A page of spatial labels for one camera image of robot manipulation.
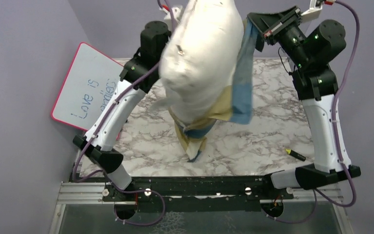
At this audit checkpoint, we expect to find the white pillow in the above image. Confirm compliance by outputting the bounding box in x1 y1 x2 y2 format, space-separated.
158 0 244 125

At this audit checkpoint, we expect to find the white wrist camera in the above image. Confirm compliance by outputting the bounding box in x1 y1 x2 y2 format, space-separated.
301 0 336 23
160 5 185 22

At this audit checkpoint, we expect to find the black yellow marker pen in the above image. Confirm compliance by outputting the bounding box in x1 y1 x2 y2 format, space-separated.
286 149 306 161

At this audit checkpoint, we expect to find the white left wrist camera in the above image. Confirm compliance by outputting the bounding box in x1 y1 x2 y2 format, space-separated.
160 5 185 22

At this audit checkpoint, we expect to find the pink framed whiteboard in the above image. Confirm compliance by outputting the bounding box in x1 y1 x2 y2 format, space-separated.
51 42 123 131

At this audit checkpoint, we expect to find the aluminium frame rail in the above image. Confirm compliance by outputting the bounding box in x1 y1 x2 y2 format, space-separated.
56 131 345 234

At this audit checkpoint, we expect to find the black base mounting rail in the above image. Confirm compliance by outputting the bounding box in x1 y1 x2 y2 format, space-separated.
85 175 293 214

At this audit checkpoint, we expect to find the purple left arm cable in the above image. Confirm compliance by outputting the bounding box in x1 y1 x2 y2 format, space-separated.
72 0 179 226

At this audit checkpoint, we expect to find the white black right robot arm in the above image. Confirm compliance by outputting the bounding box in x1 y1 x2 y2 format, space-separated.
247 6 361 198

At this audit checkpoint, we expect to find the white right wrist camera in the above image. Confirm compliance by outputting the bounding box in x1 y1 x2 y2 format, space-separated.
301 0 336 23

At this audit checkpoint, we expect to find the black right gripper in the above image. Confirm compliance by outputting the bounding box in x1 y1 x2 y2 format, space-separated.
249 5 313 69

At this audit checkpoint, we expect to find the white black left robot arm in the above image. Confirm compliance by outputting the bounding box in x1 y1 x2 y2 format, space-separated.
73 21 171 200

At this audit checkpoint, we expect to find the blue beige checked pillowcase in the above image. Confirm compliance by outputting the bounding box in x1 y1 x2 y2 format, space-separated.
166 19 259 162

